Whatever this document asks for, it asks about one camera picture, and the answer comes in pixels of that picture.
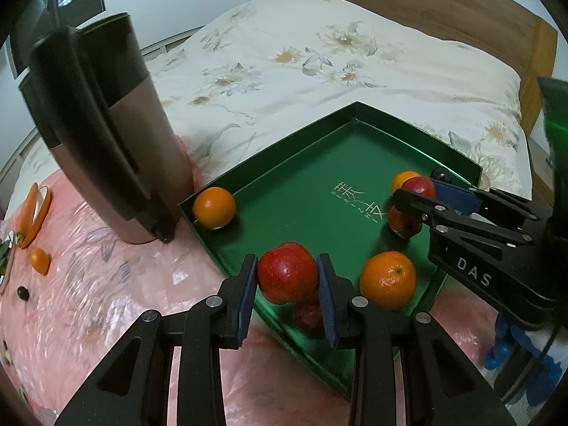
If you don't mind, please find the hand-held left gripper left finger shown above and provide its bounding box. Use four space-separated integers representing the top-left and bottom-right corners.
55 254 259 426

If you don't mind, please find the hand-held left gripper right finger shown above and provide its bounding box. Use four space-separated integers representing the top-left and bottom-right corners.
316 254 518 426

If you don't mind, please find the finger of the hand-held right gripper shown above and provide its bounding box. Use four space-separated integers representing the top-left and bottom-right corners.
435 183 552 228
393 189 535 250

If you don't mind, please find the red apple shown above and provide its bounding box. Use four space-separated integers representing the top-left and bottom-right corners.
387 206 424 238
257 242 321 305
402 176 438 200

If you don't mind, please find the orange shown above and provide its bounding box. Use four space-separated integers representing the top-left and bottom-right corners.
29 247 50 275
391 171 420 193
192 186 237 230
359 251 418 311

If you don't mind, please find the green tray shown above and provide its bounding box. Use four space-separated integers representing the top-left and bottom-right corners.
179 101 484 402

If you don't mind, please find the blue plastic figure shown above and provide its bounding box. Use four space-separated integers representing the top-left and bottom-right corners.
484 313 561 405

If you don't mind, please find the pink plastic sheet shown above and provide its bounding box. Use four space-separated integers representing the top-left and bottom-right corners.
0 137 502 426

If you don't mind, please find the green glossy box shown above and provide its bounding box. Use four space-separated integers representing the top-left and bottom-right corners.
537 77 568 154

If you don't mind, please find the floral blanket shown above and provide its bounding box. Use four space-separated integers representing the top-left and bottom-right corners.
13 0 533 214

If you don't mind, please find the wooden headboard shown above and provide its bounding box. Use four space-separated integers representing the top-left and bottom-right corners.
257 0 559 136

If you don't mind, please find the silver black thermos jug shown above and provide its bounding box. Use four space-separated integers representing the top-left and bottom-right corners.
20 13 196 246

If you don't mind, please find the orange rimmed white plate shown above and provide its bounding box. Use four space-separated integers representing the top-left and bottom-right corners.
33 186 53 238

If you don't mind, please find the carrot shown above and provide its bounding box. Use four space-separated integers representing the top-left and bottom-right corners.
15 183 42 248

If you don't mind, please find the white oval plate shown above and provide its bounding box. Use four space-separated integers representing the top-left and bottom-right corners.
0 230 15 296

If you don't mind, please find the dark window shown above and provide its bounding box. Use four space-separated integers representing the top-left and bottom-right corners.
9 0 106 78

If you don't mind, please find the black cable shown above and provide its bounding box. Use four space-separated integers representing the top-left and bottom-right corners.
519 319 561 391

